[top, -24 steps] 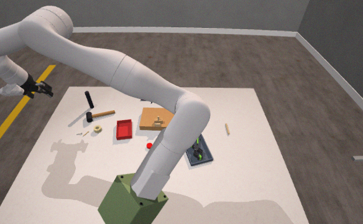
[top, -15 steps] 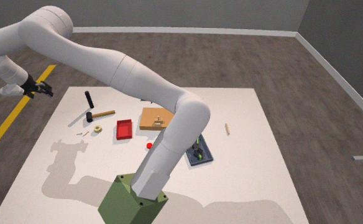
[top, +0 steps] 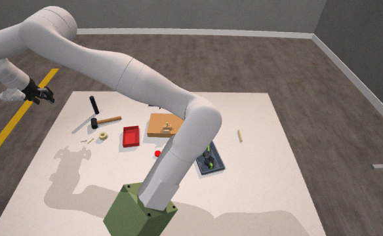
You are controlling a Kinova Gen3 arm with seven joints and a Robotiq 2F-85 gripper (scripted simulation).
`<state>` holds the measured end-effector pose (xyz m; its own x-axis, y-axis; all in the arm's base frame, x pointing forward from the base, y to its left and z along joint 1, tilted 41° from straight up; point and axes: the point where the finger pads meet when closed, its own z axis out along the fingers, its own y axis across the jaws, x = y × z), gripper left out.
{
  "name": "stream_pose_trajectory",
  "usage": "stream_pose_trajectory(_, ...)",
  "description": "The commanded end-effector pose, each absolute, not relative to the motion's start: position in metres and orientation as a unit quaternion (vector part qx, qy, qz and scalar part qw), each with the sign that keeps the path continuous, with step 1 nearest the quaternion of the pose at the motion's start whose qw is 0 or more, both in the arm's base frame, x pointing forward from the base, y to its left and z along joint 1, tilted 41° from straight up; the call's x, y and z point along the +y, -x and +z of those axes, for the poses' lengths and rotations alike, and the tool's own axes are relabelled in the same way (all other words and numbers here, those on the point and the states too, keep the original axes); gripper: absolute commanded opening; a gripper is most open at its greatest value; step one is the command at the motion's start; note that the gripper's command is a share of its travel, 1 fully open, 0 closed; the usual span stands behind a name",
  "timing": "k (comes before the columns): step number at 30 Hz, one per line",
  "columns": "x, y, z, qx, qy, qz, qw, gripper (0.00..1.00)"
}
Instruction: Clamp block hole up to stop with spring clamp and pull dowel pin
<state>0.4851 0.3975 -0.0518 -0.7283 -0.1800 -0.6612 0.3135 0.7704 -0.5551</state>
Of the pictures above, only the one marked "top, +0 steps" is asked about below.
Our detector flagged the black spring clamp with green grips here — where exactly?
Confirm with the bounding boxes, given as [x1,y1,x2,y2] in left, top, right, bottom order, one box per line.
[202,145,214,169]

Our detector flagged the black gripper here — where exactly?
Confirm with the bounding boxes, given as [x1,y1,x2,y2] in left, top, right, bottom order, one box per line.
[21,78,55,105]

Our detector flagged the light wooden board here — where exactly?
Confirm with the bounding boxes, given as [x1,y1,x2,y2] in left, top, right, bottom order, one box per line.
[147,113,184,138]

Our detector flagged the tan hollow cylinder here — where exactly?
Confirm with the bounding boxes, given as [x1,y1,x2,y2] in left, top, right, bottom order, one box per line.
[98,132,108,140]

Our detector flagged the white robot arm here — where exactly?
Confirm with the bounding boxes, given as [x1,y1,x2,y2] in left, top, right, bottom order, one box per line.
[0,6,222,211]

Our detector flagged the wooden-handled black mallet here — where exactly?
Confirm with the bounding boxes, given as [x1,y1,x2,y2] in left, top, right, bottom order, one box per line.
[91,117,115,129]

